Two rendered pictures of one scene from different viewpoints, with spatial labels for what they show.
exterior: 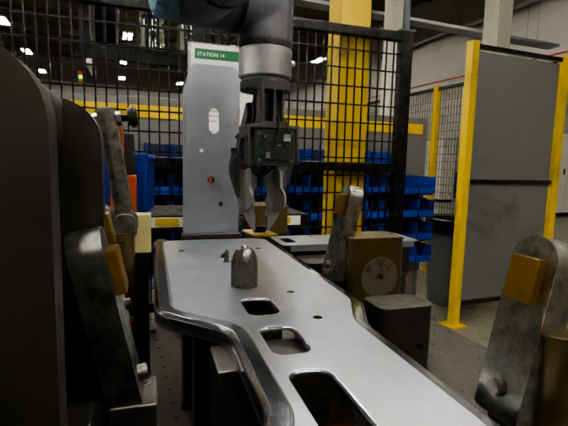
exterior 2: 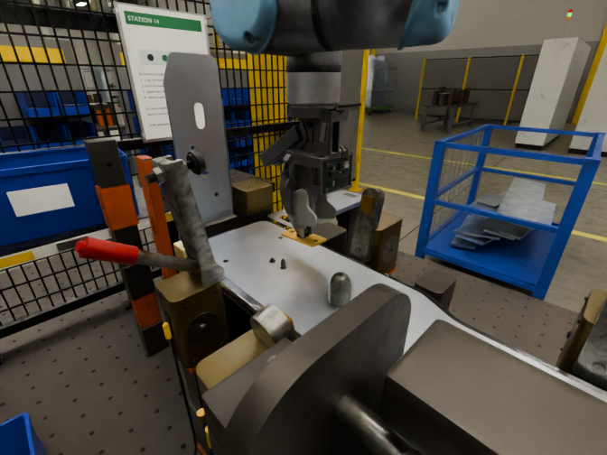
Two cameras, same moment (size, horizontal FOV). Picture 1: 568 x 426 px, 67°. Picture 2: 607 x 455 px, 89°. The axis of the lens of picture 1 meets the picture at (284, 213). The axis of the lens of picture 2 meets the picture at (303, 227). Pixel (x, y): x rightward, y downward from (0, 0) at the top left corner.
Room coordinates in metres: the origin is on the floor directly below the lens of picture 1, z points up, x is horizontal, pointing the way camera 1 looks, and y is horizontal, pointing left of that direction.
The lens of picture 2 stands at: (0.20, 0.26, 1.29)
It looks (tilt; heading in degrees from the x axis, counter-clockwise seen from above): 25 degrees down; 333
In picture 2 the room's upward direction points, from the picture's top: straight up
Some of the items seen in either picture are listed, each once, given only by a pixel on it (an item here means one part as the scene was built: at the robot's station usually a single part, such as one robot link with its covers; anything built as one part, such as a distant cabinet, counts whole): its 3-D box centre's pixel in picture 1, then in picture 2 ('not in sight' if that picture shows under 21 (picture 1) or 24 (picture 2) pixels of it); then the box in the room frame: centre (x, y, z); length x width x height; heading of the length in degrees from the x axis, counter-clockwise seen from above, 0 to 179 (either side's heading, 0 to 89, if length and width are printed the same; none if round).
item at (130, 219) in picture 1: (125, 223); (212, 273); (0.56, 0.21, 1.06); 0.03 x 0.01 x 0.03; 107
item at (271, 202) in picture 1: (277, 199); (322, 210); (0.62, 0.01, 1.09); 0.06 x 0.03 x 0.09; 17
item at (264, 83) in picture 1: (265, 125); (316, 149); (0.61, 0.03, 1.20); 0.09 x 0.08 x 0.12; 17
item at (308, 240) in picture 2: (259, 230); (303, 234); (0.64, 0.04, 1.05); 0.08 x 0.04 x 0.01; 18
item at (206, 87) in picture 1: (211, 150); (201, 146); (0.88, 0.15, 1.17); 0.12 x 0.01 x 0.34; 107
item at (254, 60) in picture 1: (267, 68); (314, 90); (0.62, 0.03, 1.28); 0.08 x 0.08 x 0.05
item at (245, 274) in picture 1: (244, 271); (340, 292); (0.50, 0.05, 1.02); 0.03 x 0.03 x 0.07
